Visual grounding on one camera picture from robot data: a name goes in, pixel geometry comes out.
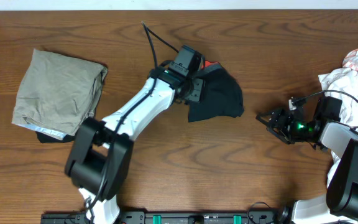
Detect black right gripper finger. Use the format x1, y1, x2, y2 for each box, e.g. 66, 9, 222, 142
266, 127, 291, 145
255, 108, 283, 123

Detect white crumpled garment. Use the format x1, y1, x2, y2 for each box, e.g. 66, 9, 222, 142
318, 49, 358, 183

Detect black cloth under bag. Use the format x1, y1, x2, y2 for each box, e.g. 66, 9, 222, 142
35, 127, 77, 143

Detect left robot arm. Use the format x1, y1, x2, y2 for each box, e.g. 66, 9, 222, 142
65, 67, 204, 223

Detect olive green fabric bag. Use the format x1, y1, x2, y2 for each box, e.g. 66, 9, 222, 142
12, 49, 108, 140

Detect black leggings with red waistband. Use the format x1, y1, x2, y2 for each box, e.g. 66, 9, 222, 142
188, 61, 244, 123

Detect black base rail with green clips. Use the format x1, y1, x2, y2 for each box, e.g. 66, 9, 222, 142
40, 200, 292, 224

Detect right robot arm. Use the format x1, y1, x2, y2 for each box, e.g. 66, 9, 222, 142
256, 106, 358, 223

